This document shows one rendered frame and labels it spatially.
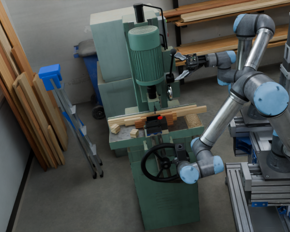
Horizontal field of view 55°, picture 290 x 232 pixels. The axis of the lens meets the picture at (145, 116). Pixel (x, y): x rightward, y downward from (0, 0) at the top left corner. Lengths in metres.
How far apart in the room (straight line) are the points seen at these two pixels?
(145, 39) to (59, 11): 2.48
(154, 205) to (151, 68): 1.04
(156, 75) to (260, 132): 0.83
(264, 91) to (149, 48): 0.72
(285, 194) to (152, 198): 0.89
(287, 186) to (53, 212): 1.94
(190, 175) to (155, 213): 1.05
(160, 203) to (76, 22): 2.63
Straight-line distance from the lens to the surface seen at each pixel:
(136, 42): 1.58
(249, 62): 1.67
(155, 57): 1.62
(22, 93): 2.81
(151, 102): 1.76
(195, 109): 1.89
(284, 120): 1.25
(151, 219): 2.29
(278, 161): 1.60
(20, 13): 4.02
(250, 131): 2.05
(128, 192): 2.68
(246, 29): 1.88
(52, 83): 2.38
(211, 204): 2.51
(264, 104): 1.13
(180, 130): 1.76
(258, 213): 2.22
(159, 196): 2.11
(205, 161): 1.28
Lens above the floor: 1.92
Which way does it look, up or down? 32 degrees down
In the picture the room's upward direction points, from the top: 10 degrees counter-clockwise
